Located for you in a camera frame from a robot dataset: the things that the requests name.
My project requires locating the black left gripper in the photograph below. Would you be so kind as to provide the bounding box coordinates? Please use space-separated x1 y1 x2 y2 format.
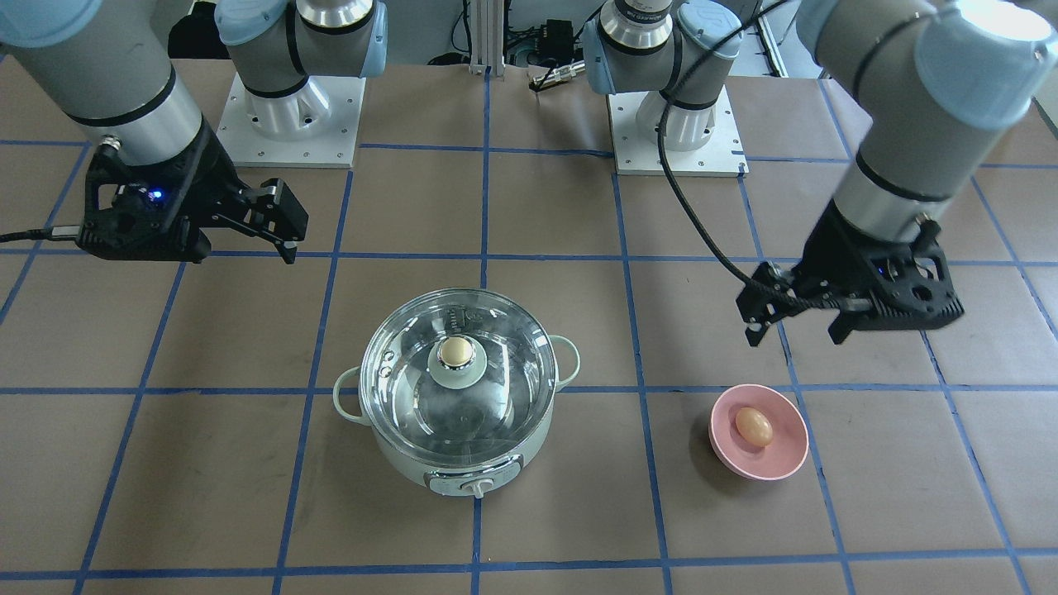
736 203 965 347

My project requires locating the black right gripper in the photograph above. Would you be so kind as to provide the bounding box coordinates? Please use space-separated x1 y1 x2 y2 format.
76 124 309 264

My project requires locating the brown egg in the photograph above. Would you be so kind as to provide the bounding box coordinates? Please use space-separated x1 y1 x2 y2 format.
736 407 774 449

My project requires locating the glass pot lid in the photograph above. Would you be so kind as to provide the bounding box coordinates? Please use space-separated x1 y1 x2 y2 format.
360 288 557 472

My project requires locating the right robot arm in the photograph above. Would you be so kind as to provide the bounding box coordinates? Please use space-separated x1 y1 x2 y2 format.
2 1 388 264

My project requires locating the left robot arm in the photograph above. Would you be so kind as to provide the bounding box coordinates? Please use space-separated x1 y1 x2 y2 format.
582 1 1056 346

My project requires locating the pale green electric pot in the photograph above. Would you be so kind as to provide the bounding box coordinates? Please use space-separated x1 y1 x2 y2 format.
333 287 581 499

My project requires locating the pink bowl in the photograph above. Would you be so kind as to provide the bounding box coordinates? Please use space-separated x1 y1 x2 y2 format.
709 384 808 482

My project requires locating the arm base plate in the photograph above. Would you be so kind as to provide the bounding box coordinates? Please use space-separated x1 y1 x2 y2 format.
217 76 366 169
606 87 749 178

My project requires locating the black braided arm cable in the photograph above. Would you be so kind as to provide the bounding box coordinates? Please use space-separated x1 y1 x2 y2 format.
657 0 798 290

